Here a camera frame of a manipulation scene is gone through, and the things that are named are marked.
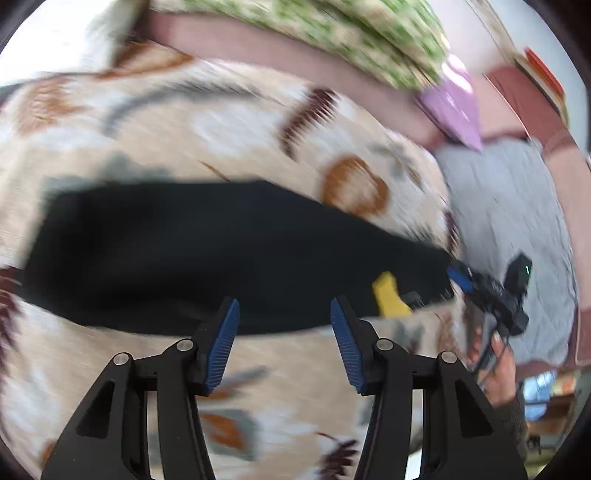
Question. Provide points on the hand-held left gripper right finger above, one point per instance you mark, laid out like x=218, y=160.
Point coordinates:
x=346, y=346

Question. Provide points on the person's right forearm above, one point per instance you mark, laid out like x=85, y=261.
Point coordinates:
x=515, y=424

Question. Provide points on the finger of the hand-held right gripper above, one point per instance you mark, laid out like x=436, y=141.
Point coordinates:
x=459, y=277

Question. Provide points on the leaf print fleece blanket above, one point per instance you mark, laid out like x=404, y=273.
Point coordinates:
x=231, y=129

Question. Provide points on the pale book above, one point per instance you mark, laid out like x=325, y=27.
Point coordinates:
x=549, y=104

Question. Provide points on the green checkered folded quilt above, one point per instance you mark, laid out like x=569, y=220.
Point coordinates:
x=346, y=32

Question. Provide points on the purple pillow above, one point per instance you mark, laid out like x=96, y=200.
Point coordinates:
x=455, y=110

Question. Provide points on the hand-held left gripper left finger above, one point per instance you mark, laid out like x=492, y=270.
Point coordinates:
x=221, y=346

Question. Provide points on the person's right hand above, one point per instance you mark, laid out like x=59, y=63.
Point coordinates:
x=498, y=374

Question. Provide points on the black pants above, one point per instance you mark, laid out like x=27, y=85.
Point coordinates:
x=207, y=249

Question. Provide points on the grey quilted blanket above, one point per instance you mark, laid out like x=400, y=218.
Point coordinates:
x=508, y=198

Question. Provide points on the red book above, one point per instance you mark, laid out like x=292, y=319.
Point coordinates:
x=547, y=74

